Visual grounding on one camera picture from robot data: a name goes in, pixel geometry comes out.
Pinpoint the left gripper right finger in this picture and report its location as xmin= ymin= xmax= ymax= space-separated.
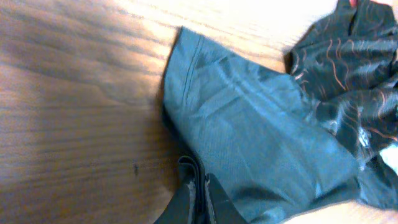
xmin=204 ymin=174 xmax=247 ymax=224

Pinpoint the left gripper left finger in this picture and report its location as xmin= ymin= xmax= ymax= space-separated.
xmin=154 ymin=179 xmax=196 ymax=224

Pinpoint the black patterned jersey shirt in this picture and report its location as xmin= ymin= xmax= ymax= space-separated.
xmin=163 ymin=1 xmax=397 ymax=223

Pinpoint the red t-shirt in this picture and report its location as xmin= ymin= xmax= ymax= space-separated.
xmin=349 ymin=0 xmax=360 ymax=7

